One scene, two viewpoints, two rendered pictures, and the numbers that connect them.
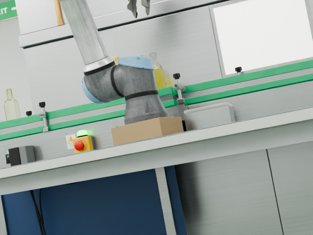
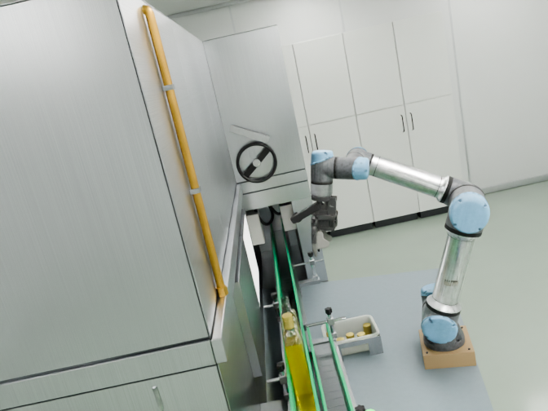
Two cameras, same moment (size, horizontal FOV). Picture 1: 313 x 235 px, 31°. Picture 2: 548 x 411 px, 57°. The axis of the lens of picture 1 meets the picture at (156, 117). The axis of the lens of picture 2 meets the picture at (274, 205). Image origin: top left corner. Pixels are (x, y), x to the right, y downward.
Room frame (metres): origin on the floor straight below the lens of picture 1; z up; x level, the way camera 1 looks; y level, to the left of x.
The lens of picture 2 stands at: (2.79, 1.60, 1.91)
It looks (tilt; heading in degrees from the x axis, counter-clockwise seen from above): 14 degrees down; 259
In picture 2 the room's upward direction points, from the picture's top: 13 degrees counter-clockwise
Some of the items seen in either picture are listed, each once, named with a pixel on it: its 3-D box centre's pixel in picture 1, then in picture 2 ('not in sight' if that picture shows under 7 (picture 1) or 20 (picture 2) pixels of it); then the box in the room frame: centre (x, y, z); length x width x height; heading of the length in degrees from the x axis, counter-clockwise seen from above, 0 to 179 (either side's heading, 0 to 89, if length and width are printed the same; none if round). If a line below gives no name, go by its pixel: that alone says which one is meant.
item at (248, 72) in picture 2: not in sight; (258, 117); (2.20, -1.30, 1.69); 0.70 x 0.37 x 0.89; 78
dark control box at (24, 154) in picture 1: (22, 156); not in sight; (2.44, 0.59, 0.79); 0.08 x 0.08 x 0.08; 78
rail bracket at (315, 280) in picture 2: not in sight; (309, 273); (2.22, -0.74, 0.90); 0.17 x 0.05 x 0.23; 168
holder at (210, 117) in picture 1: (212, 120); (345, 341); (2.26, -0.21, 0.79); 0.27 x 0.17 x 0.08; 168
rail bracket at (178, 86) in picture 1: (180, 88); (324, 324); (2.36, -0.12, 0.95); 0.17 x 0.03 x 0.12; 168
